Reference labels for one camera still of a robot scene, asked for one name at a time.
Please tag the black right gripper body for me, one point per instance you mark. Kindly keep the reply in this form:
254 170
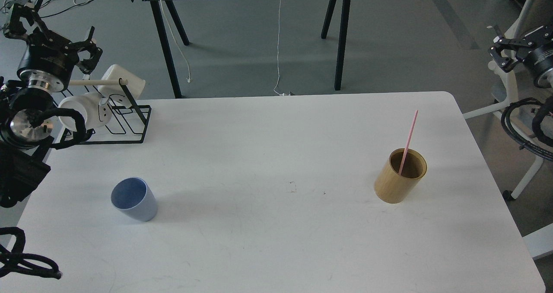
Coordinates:
539 62

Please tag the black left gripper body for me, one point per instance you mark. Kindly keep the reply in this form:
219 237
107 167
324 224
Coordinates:
48 54

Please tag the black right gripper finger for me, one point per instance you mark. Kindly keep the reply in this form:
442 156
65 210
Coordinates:
504 62
535 38

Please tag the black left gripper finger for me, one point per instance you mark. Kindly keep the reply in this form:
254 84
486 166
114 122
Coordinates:
14 27
86 65

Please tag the pink chopstick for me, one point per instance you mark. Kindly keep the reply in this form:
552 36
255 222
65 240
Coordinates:
406 148

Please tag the blue plastic cup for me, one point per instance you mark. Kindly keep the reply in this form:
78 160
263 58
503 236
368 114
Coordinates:
134 198

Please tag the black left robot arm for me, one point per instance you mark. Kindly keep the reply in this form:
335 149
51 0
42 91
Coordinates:
31 124

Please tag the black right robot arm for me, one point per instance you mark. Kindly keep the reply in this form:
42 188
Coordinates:
544 110

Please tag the white office chair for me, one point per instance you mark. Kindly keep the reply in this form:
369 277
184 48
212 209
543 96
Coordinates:
518 85

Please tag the white mug on rack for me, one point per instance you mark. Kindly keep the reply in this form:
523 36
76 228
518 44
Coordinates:
93 106

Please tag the bamboo cylinder holder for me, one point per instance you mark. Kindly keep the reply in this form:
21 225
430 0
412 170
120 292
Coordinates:
395 181

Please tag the black wire mug rack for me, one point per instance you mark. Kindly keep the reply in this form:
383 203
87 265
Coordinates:
130 120

